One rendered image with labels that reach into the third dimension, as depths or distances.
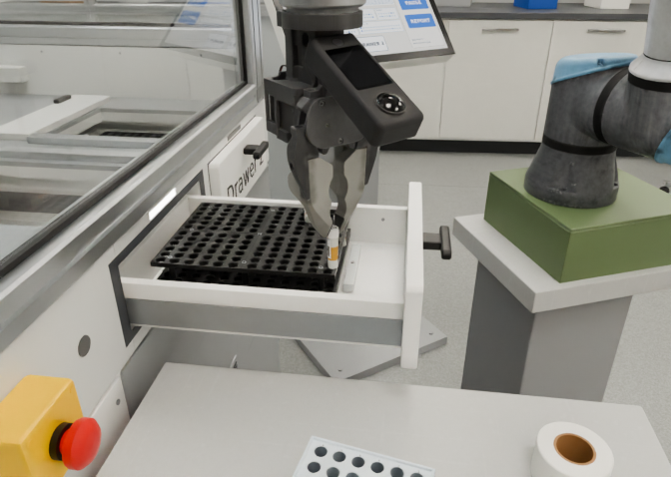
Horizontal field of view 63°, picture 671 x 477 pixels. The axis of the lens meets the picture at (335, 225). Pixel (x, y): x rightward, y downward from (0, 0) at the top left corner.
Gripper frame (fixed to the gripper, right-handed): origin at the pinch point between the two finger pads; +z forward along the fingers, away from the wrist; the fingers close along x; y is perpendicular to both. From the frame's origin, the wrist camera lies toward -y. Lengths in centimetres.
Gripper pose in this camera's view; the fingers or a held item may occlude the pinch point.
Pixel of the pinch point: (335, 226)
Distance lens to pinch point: 54.9
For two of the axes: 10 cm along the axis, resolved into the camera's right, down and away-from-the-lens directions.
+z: 0.0, 8.9, 4.5
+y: -5.5, -3.7, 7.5
